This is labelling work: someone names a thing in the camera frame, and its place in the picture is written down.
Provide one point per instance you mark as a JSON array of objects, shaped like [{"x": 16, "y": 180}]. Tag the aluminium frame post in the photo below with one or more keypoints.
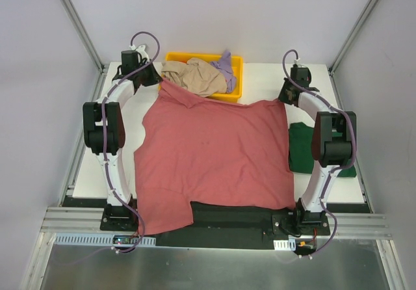
[
  {"x": 82, "y": 33},
  {"x": 355, "y": 30}
]

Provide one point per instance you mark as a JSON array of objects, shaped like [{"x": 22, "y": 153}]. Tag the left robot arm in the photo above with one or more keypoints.
[{"x": 104, "y": 134}]

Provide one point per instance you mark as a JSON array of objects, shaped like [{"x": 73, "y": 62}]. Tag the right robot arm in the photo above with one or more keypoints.
[{"x": 333, "y": 149}]

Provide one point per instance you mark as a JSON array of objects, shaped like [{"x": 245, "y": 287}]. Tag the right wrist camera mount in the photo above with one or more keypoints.
[{"x": 297, "y": 63}]

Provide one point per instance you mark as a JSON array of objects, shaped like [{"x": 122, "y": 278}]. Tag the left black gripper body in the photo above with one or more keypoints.
[{"x": 151, "y": 76}]

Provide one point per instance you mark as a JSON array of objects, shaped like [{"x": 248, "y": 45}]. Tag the green t shirt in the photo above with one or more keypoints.
[{"x": 300, "y": 156}]

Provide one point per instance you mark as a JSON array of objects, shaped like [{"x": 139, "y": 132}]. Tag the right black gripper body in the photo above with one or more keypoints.
[{"x": 286, "y": 92}]

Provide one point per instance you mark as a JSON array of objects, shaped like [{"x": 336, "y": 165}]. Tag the white cable duct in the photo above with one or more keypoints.
[
  {"x": 99, "y": 239},
  {"x": 285, "y": 245}
]

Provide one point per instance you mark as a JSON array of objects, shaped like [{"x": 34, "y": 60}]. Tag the left white cable duct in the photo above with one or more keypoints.
[{"x": 99, "y": 239}]

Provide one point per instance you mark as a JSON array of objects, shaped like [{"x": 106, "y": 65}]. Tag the pink t shirt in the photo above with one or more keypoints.
[{"x": 212, "y": 152}]

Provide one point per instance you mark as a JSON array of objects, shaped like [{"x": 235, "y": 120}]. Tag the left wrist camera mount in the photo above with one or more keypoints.
[{"x": 141, "y": 49}]

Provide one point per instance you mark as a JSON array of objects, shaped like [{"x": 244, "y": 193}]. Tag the right white cable duct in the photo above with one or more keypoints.
[{"x": 285, "y": 245}]

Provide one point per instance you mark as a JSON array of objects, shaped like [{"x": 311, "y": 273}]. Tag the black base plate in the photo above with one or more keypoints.
[{"x": 254, "y": 228}]

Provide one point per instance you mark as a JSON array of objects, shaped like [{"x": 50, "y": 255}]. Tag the right aluminium frame post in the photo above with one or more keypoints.
[{"x": 355, "y": 30}]

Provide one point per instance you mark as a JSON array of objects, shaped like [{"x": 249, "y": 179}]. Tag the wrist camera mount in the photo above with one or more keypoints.
[
  {"x": 141, "y": 49},
  {"x": 297, "y": 63}
]

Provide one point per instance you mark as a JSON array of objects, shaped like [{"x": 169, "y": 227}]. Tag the beige t shirt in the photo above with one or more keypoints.
[{"x": 196, "y": 76}]

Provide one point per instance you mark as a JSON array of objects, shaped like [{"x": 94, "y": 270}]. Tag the left aluminium frame post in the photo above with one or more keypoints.
[{"x": 82, "y": 33}]

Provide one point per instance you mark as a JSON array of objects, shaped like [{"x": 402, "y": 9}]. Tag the purple t shirt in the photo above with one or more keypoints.
[{"x": 223, "y": 65}]

